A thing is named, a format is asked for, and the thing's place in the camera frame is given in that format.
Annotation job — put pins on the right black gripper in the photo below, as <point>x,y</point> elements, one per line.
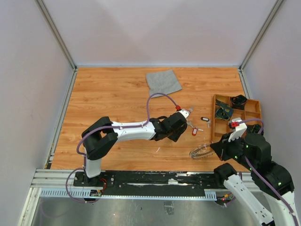
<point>220,147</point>

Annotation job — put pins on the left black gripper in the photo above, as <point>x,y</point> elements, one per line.
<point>175,138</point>

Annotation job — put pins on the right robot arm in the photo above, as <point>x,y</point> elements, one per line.
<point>254,153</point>

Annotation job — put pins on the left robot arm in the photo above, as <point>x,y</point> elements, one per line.
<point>99,138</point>

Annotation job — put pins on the red key tag lower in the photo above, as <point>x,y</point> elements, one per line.
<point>194,128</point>

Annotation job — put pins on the black key tag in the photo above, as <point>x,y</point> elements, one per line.
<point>207,120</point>

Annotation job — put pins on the rolled dark tie right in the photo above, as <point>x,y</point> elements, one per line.
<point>253,128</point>

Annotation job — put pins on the grey cloth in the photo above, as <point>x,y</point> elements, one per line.
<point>164,82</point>

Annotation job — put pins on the wooden compartment tray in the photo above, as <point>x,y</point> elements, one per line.
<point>219,126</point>

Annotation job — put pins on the rolled black tie top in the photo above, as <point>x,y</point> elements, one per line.
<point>238,102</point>

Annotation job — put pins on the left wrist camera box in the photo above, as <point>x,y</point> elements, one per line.
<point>185,113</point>

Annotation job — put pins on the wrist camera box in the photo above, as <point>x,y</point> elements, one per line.
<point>238,128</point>
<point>185,113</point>

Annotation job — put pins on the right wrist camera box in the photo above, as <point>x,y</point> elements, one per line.
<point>238,128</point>

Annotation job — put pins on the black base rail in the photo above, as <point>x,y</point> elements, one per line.
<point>150,183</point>

